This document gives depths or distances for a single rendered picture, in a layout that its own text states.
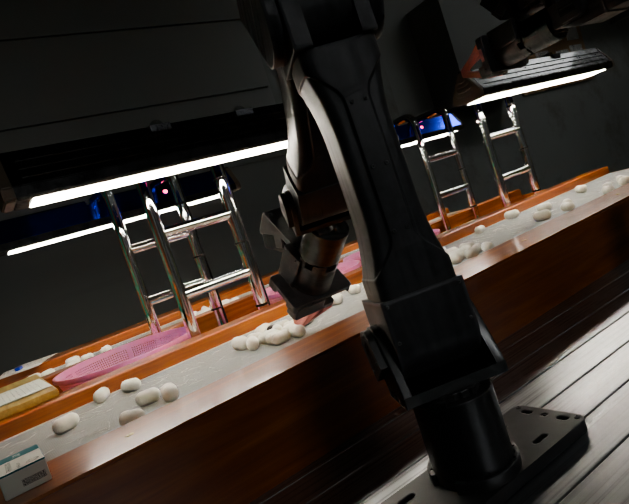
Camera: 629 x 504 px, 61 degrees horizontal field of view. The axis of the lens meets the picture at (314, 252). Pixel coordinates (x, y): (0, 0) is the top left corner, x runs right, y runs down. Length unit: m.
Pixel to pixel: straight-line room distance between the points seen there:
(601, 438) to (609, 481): 0.06
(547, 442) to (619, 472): 0.05
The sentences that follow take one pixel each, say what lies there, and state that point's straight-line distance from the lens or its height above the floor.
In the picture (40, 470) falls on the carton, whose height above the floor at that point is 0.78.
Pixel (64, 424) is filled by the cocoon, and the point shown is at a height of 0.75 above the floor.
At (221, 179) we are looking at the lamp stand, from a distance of 1.07.
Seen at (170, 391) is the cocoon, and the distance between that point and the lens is 0.70.
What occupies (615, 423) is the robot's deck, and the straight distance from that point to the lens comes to 0.51.
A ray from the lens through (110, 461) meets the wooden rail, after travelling 0.50.
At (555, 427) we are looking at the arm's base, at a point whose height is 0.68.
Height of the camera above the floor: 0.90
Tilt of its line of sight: 3 degrees down
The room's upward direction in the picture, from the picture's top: 18 degrees counter-clockwise
